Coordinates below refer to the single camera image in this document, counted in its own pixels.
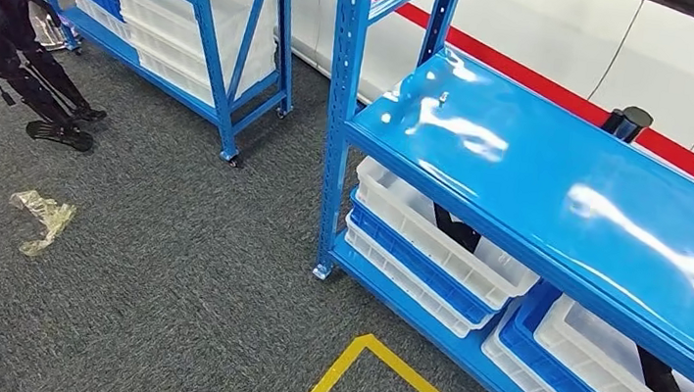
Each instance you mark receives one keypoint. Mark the blue metal shelf rack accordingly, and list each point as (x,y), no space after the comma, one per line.
(210,22)
(552,172)

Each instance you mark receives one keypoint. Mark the small white scrap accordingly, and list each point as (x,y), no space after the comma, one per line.
(443,96)

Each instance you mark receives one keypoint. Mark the yellow floor tape square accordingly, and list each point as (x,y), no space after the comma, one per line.
(325,388)

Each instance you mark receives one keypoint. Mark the black cylindrical device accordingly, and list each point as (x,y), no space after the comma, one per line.
(626,125)

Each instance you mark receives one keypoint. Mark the clear plastic scrap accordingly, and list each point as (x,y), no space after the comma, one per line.
(47,216)

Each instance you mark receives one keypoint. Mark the white car body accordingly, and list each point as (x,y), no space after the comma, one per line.
(664,48)

